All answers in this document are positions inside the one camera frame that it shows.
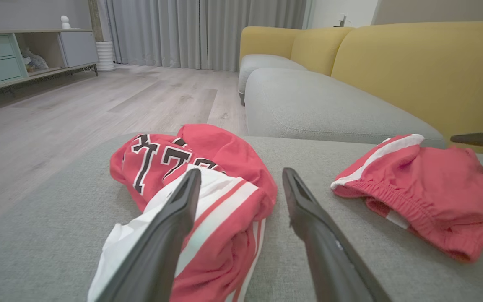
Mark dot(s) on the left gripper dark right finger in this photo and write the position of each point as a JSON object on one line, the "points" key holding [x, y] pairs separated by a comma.
{"points": [[329, 260]]}

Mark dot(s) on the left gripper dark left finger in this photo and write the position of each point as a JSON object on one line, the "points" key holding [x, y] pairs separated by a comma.
{"points": [[162, 251]]}

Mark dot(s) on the red shorts white stripe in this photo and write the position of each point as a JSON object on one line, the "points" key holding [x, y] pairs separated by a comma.
{"points": [[434, 184]]}

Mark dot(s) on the red jersey white sleeves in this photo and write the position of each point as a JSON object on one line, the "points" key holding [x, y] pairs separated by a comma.
{"points": [[233, 167]]}

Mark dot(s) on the wide yellow sofa backrest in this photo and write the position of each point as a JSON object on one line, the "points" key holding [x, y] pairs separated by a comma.
{"points": [[426, 71]]}

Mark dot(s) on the large grey sofa seat cushion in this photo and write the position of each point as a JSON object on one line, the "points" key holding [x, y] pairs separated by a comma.
{"points": [[57, 209]]}

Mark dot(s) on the medium grey sofa seat cushion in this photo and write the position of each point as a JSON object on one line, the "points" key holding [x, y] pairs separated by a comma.
{"points": [[317, 105]]}

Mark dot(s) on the small dark device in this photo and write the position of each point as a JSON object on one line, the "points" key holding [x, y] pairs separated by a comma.
{"points": [[342, 21]]}

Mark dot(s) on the narrow yellow sofa backrest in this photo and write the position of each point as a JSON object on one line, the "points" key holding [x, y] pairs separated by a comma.
{"points": [[319, 48]]}

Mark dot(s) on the white ribbed cylinder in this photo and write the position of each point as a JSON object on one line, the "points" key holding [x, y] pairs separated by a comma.
{"points": [[105, 56]]}

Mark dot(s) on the small grey sofa seat cushion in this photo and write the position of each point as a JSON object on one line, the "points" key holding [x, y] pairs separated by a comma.
{"points": [[262, 63]]}

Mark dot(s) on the low tv cabinet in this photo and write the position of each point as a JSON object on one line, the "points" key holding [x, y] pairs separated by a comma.
{"points": [[40, 73]]}

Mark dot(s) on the grey cabinet door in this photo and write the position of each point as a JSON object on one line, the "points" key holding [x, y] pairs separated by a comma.
{"points": [[78, 48]]}

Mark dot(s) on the grey curtain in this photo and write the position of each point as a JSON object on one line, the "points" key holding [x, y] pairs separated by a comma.
{"points": [[203, 33]]}

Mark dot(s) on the yellow sofa end backrest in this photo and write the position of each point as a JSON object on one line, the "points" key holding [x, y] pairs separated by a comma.
{"points": [[266, 42]]}

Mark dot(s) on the soft toy in cabinet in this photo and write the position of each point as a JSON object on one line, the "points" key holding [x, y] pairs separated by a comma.
{"points": [[35, 61]]}

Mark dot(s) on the small white figurine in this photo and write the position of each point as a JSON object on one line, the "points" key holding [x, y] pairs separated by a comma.
{"points": [[65, 23]]}

